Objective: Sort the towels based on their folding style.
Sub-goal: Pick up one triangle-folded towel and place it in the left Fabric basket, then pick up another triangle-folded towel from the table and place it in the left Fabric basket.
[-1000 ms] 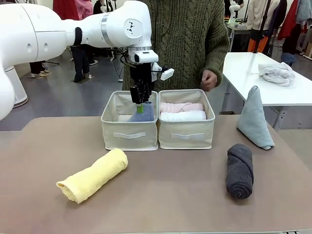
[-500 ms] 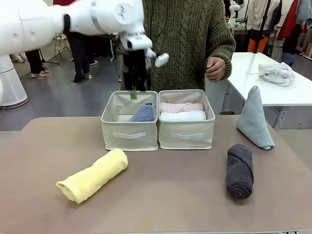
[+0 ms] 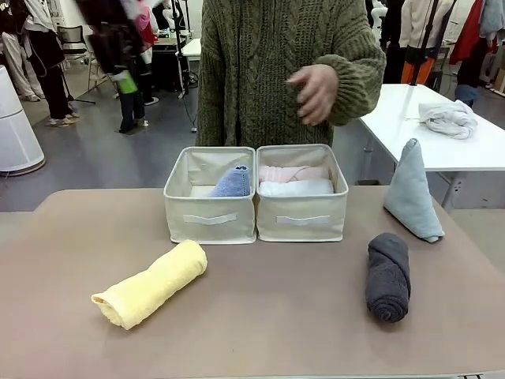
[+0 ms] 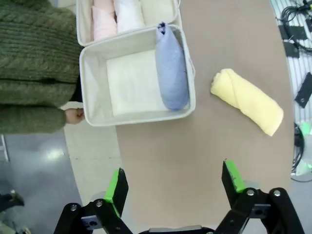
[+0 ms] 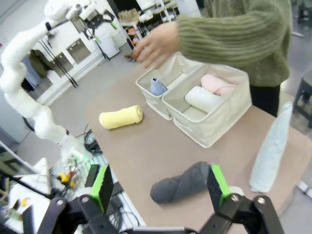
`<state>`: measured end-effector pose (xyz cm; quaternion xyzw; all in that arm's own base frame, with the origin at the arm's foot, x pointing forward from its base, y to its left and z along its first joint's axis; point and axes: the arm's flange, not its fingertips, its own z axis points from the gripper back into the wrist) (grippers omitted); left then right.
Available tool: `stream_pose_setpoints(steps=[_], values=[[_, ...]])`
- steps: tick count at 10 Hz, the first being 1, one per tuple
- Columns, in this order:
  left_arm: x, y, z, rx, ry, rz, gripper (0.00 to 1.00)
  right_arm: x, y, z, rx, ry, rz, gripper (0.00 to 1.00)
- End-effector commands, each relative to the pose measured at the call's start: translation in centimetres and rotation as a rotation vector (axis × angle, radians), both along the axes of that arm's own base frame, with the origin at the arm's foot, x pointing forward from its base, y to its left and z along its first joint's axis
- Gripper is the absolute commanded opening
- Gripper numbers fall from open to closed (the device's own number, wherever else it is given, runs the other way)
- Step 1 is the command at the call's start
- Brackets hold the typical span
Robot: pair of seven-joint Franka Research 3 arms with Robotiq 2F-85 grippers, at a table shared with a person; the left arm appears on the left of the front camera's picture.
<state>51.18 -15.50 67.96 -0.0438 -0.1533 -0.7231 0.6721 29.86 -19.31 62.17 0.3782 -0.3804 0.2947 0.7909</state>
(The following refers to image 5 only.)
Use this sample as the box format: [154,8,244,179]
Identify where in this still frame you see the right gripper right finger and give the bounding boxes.
[198,163,286,234]

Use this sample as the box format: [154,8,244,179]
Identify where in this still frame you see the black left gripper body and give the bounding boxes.
[84,12,110,35]

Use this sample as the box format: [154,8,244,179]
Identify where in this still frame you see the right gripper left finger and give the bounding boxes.
[36,163,122,234]

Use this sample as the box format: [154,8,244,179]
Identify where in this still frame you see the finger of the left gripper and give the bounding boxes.
[87,26,102,43]
[107,13,119,31]

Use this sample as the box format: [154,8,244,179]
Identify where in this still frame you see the dark grey towel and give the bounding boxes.
[149,160,213,204]

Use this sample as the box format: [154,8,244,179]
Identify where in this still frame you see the light blue cone towel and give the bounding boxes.
[249,101,293,194]

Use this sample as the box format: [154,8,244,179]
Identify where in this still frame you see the yellow towel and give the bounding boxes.
[98,105,144,130]

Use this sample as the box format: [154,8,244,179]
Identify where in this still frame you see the white towel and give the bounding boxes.
[184,85,226,113]

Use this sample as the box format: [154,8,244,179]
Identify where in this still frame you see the pink towel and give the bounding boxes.
[200,74,237,96]

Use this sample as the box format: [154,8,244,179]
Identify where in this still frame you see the person's left forearm olive sleeve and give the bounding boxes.
[175,4,292,68]

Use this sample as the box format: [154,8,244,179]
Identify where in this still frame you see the beige fabric bin, rolled towels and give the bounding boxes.
[161,63,253,149]

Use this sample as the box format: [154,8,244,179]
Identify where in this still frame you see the beige fabric bin, cone towels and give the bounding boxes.
[135,55,205,120]

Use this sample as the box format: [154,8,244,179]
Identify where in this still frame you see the person's left hand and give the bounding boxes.
[133,23,182,70]

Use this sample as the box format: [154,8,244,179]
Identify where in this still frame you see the white cabinet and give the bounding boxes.
[31,29,120,104]

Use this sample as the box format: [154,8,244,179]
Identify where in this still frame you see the white shelf rack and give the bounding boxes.
[118,0,182,46]

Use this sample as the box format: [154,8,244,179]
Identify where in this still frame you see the dark hanging jacket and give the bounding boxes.
[28,48,54,79]

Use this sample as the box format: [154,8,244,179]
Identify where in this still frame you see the person in olive sweater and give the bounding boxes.
[202,0,292,117]

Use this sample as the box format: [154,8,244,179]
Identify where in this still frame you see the grey plastic stool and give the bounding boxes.
[292,75,312,130]

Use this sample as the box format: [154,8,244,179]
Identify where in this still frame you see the black cable bundle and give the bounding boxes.
[75,123,104,156]

